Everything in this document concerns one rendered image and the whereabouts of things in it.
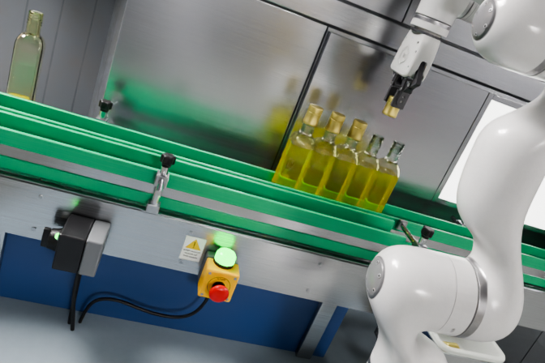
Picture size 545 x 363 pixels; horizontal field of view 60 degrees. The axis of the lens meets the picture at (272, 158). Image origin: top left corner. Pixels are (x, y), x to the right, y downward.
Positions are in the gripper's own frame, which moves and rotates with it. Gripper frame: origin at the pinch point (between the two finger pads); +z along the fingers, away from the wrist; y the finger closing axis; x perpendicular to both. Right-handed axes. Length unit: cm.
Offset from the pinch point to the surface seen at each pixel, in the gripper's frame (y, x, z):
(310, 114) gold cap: 1.2, -18.2, 10.0
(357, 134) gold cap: 1.7, -5.8, 11.0
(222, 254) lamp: 20, -30, 39
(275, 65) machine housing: -15.0, -26.5, 4.6
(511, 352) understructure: -15, 92, 74
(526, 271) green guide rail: 4, 56, 32
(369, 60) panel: -11.9, -5.2, -4.8
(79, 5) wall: -238, -119, 44
